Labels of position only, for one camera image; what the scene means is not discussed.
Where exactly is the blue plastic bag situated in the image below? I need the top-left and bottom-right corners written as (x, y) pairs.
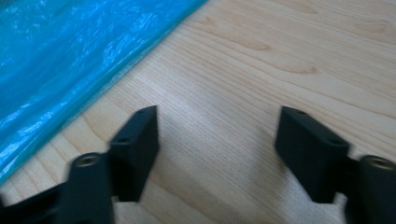
top-left (0, 0), bottom-right (209, 185)

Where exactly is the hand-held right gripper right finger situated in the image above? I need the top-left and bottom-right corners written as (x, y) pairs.
top-left (274, 105), bottom-right (351, 204)

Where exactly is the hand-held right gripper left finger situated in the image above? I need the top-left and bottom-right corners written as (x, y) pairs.
top-left (108, 105), bottom-right (161, 203)

